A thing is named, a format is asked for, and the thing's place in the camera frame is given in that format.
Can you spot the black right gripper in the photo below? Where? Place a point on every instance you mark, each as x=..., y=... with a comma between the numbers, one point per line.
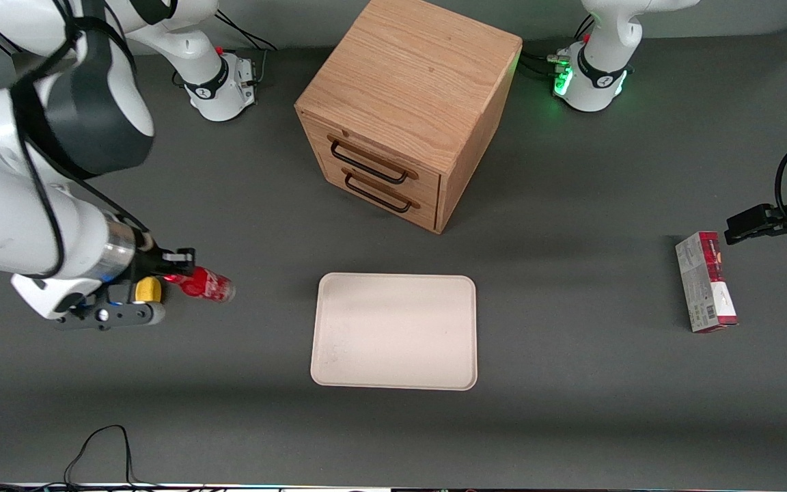
x=150, y=261

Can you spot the red coke bottle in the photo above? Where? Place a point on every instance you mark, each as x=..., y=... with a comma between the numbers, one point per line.
x=205, y=285

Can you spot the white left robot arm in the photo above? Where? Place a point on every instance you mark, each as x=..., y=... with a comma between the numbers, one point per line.
x=605, y=61

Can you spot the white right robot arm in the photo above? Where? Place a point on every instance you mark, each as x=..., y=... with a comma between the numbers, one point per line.
x=11, y=225

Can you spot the beige rectangular tray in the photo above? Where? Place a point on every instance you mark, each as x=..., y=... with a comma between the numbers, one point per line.
x=393, y=331

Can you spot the yellow lemon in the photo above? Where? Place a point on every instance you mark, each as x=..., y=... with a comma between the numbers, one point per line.
x=148, y=290

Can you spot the grey and red carton box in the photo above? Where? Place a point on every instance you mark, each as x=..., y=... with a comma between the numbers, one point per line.
x=704, y=283

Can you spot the wooden drawer cabinet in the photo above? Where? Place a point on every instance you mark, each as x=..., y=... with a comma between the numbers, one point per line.
x=407, y=82

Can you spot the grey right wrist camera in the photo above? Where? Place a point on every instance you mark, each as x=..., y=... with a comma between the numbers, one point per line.
x=113, y=314

